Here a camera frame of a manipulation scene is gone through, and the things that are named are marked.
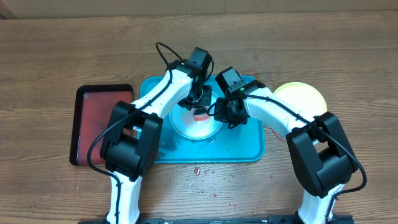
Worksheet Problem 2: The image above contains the dark green sponge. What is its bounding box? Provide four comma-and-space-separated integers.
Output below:
193, 107, 210, 123

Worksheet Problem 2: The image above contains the light blue plate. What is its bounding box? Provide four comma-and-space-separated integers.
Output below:
169, 105, 223, 140

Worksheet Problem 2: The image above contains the yellow-green plate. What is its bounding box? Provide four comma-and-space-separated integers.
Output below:
274, 82, 328, 115

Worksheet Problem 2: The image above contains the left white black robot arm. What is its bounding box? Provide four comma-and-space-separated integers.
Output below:
100, 47, 214, 223

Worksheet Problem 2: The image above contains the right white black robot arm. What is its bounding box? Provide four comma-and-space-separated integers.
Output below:
210, 67, 364, 223

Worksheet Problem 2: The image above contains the teal plastic serving tray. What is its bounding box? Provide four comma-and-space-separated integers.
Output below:
139, 75, 266, 164

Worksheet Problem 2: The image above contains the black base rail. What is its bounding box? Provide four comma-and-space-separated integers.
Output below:
78, 214, 354, 224

